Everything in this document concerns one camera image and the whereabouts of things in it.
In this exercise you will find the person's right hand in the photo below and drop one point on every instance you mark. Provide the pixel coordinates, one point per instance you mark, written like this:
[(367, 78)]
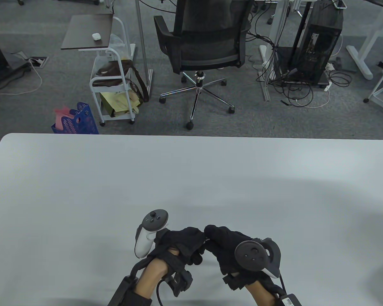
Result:
[(225, 247)]

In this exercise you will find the person's left hand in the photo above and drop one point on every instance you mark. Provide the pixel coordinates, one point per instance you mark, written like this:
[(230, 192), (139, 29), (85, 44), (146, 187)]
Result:
[(182, 240)]

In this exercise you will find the person's right forearm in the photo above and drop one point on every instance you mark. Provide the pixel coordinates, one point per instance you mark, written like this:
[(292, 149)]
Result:
[(260, 293)]

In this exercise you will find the black labelled forearm box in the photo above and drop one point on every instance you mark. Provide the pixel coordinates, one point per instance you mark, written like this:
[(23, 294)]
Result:
[(292, 300)]

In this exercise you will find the person's left forearm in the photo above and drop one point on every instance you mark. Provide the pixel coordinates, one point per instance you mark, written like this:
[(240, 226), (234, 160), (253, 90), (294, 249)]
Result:
[(150, 275)]

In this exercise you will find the black forearm box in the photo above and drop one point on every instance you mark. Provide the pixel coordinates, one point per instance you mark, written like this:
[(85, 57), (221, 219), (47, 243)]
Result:
[(124, 288)]

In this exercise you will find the dark grey controller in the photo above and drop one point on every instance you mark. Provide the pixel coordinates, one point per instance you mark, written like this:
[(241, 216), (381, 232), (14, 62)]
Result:
[(252, 255)]

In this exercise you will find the white and grey controller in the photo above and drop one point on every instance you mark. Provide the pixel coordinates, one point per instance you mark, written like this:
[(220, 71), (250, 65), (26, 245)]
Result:
[(142, 245)]

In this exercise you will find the blue plastic basket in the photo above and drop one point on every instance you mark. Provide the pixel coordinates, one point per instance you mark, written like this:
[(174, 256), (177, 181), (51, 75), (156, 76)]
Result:
[(83, 122)]

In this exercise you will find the yellow paper bag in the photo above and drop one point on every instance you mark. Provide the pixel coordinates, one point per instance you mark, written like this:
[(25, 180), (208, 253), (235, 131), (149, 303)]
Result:
[(115, 100)]

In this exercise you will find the white desk leg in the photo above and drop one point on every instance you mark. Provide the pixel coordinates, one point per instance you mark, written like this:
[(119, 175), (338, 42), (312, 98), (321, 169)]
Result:
[(360, 63), (265, 79)]

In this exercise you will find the pink paper sheets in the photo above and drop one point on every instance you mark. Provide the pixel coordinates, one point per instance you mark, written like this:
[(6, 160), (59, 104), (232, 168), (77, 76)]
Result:
[(61, 114)]

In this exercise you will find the brown bag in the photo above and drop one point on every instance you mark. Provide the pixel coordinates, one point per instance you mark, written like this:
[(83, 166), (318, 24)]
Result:
[(115, 71)]

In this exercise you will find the black mesh office chair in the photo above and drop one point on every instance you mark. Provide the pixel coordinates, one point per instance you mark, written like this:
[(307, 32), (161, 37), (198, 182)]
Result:
[(207, 41)]

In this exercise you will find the clear plastic bag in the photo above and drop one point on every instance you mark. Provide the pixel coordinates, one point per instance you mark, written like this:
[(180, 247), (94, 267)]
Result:
[(116, 41)]

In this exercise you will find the silver metal pole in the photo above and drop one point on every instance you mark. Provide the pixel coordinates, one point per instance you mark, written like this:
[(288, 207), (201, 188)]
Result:
[(141, 32)]

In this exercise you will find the white earbuds case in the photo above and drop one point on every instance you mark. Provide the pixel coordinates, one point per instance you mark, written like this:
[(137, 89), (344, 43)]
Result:
[(96, 36)]

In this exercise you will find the black computer tower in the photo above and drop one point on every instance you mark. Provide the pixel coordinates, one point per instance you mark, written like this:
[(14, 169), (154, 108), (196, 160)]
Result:
[(319, 41)]

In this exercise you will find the white cart with brown top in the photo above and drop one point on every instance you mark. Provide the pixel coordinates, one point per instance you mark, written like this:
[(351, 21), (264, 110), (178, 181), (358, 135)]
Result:
[(86, 32)]

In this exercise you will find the floor socket box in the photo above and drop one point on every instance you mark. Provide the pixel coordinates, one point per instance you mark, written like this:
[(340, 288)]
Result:
[(37, 61)]

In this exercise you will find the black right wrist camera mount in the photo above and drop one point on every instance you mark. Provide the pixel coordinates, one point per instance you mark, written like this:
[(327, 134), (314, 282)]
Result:
[(236, 282)]

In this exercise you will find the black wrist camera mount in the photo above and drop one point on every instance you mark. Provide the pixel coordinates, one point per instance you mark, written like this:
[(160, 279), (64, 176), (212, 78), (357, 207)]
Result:
[(236, 282), (182, 280)]

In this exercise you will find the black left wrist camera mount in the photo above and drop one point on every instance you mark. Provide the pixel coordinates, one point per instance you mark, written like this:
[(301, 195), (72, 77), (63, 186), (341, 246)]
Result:
[(182, 280)]

